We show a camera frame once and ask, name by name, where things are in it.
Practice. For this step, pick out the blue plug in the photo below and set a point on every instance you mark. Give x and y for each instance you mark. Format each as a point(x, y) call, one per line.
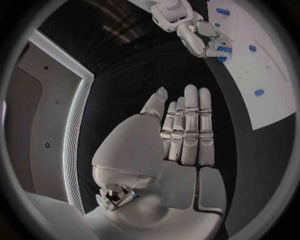
point(221, 59)

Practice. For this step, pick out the blue block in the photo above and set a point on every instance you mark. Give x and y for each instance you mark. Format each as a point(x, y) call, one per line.
point(224, 49)
point(222, 11)

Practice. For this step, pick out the blue cylinder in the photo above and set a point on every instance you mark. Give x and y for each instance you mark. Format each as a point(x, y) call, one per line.
point(259, 92)

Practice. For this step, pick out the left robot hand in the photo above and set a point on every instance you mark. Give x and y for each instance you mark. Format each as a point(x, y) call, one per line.
point(150, 183)

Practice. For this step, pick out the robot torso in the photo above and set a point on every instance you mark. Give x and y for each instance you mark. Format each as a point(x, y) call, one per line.
point(54, 116)

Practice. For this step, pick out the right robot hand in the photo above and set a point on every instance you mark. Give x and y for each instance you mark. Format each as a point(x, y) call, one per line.
point(194, 39)

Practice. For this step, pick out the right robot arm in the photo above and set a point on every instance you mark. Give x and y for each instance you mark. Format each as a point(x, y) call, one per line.
point(171, 13)

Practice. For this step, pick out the small blue peg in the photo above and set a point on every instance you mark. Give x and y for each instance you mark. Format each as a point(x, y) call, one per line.
point(217, 24)

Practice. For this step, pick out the white task board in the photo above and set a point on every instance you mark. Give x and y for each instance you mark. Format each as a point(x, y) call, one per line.
point(262, 61)

